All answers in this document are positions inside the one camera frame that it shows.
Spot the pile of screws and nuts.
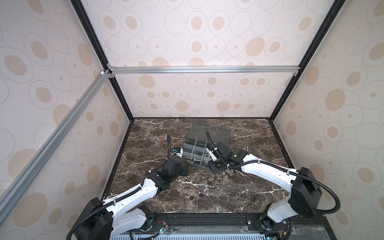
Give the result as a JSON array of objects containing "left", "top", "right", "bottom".
[{"left": 189, "top": 193, "right": 208, "bottom": 201}]

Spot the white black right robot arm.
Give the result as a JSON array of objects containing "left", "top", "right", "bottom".
[{"left": 206, "top": 142, "right": 322, "bottom": 229}]

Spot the black corner frame post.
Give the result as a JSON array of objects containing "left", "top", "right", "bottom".
[
  {"left": 269, "top": 0, "right": 346, "bottom": 123},
  {"left": 70, "top": 0, "right": 135, "bottom": 122}
]

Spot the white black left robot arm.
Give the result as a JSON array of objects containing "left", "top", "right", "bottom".
[{"left": 66, "top": 155, "right": 189, "bottom": 240}]

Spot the aluminium crossbar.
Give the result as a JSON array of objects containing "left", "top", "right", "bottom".
[
  {"left": 1, "top": 69, "right": 111, "bottom": 224},
  {"left": 111, "top": 66, "right": 300, "bottom": 75}
]

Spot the clear plastic organizer box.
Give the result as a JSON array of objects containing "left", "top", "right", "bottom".
[{"left": 182, "top": 122, "right": 231, "bottom": 172}]

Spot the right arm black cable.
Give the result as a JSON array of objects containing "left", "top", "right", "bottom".
[{"left": 204, "top": 129, "right": 342, "bottom": 240}]

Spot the aluminium crossbar left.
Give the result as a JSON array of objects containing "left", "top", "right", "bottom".
[{"left": 1, "top": 69, "right": 111, "bottom": 224}]

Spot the black corner frame post left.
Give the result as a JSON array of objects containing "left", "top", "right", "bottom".
[{"left": 70, "top": 0, "right": 135, "bottom": 122}]

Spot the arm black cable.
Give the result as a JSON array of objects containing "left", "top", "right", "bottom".
[
  {"left": 204, "top": 129, "right": 342, "bottom": 240},
  {"left": 65, "top": 133, "right": 173, "bottom": 240}
]

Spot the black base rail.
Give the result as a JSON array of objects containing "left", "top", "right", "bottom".
[{"left": 77, "top": 212, "right": 338, "bottom": 240}]

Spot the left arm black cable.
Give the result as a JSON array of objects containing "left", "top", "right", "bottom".
[{"left": 65, "top": 133, "right": 173, "bottom": 240}]

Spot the black corner frame post right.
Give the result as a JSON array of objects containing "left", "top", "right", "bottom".
[{"left": 269, "top": 0, "right": 346, "bottom": 123}]

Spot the aluminium crossbar back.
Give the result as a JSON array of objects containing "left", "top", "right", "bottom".
[{"left": 111, "top": 66, "right": 300, "bottom": 75}]

